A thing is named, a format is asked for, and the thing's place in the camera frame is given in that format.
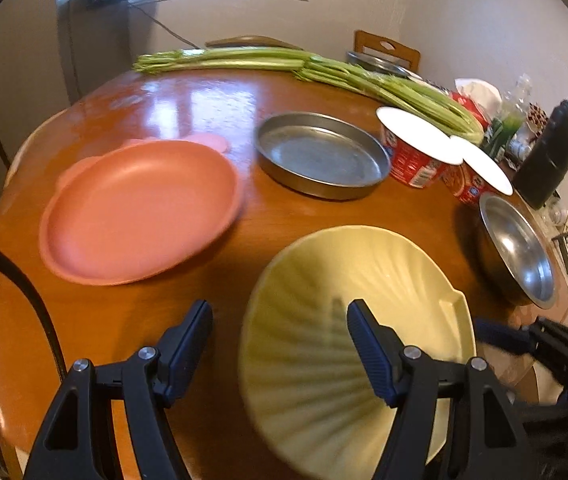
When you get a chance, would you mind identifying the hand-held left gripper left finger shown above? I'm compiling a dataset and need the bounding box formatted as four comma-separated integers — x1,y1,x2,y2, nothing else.
24,299,214,480

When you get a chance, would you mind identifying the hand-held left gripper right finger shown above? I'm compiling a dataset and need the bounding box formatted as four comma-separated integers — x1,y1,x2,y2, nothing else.
346,299,535,480

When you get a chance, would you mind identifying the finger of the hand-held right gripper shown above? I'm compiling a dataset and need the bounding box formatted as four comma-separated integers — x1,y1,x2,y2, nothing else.
474,317,532,356

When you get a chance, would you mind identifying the yellow shell-shaped plate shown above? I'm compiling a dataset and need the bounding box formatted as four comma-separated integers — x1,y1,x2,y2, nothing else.
238,225,477,478

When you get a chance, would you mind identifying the shiny metal bowl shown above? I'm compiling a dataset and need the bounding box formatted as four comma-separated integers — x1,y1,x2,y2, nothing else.
476,192,557,310

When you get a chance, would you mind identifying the pink plate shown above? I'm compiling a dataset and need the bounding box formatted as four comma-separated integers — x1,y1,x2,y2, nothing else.
39,137,245,287

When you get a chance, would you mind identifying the red paper bowl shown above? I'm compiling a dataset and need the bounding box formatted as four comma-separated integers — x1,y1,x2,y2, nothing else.
441,135,515,207
376,106,465,191

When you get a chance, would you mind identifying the round metal pan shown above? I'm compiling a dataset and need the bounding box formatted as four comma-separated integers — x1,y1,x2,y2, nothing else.
254,111,392,202

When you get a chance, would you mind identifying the small white bottle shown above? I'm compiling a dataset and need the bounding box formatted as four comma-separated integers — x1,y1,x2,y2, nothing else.
506,140,532,161

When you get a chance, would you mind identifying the black thermos flask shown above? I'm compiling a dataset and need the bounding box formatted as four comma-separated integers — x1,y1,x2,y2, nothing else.
514,92,568,209

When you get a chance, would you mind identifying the glass of green liquid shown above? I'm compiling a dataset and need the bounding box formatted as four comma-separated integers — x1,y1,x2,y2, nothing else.
481,115,522,161

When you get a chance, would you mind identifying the bundle of brown sticks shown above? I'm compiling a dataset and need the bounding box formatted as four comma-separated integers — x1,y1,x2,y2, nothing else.
524,102,550,136

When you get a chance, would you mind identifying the red tissue pack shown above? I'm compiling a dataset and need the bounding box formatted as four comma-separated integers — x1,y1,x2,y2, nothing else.
446,91,492,128

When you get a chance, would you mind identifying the clear glass bottle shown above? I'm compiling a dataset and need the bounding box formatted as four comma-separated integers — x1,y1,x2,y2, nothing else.
501,74,535,121

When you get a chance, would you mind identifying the white tissue bag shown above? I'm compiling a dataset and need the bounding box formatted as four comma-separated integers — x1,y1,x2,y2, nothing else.
454,77,502,106

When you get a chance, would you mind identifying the celery bunch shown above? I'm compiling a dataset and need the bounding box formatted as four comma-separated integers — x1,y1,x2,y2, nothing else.
131,46,315,77
291,57,485,145

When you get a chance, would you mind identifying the deep metal bowl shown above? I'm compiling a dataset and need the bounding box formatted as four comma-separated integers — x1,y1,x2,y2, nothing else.
346,50,410,78

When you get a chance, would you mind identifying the curved-back wooden chair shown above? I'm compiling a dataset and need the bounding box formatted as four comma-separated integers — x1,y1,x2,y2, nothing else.
205,35,305,51

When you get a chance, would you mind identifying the wooden chair with cutout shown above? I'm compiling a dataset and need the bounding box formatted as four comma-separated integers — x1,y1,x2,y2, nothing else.
354,30,421,73

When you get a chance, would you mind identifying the thick black cable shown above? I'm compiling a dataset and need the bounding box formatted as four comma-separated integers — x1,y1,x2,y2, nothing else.
0,235,67,401

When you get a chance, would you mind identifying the thin black cable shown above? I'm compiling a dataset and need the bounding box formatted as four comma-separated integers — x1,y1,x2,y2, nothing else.
129,2,197,48

